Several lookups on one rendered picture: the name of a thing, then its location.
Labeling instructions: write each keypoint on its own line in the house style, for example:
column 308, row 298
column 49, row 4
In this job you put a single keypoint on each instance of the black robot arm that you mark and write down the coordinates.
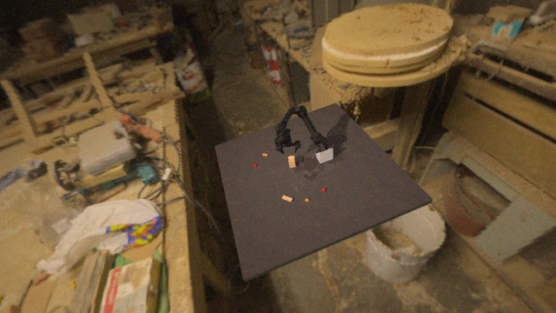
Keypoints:
column 283, row 134

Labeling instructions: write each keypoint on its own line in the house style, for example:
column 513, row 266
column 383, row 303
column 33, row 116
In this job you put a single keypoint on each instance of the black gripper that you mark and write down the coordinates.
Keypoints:
column 288, row 143

